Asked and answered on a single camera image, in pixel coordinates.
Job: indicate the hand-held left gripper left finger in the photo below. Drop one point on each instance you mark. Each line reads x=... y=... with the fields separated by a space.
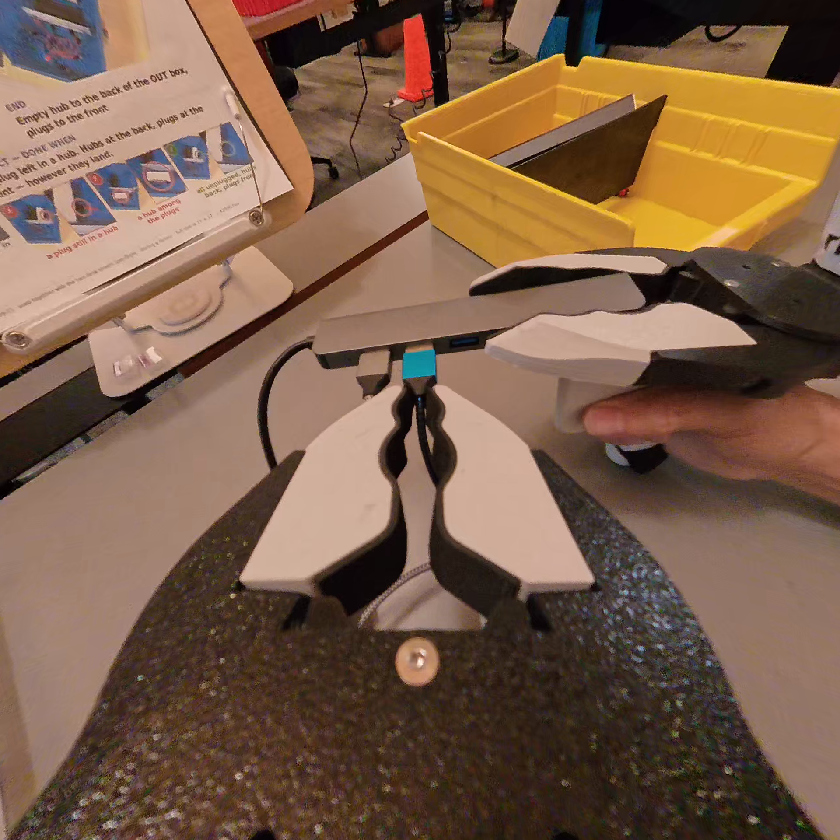
x=328 y=512

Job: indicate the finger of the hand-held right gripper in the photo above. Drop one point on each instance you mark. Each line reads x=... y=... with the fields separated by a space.
x=577 y=262
x=610 y=341

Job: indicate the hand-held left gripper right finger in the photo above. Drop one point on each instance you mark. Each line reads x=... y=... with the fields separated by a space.
x=505 y=512

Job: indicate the yellow plastic bin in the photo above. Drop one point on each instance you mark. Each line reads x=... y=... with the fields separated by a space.
x=525 y=216

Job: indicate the black usb adapter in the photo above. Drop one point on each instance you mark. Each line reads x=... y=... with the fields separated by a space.
x=420 y=321

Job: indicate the person's right hand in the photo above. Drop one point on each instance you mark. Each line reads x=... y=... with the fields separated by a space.
x=754 y=439

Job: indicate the blue bag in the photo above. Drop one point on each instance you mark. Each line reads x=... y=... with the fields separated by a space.
x=558 y=39

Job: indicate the white leaning board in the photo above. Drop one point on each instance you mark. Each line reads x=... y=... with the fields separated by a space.
x=528 y=26

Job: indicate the orange traffic cone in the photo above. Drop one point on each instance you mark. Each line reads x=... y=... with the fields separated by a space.
x=417 y=59

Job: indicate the wooden display board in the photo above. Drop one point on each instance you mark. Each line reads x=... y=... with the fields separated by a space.
x=262 y=98

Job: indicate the grey desk with wood edge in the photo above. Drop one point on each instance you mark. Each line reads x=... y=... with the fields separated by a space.
x=289 y=26

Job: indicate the red plastic bin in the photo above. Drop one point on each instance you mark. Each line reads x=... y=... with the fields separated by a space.
x=275 y=6

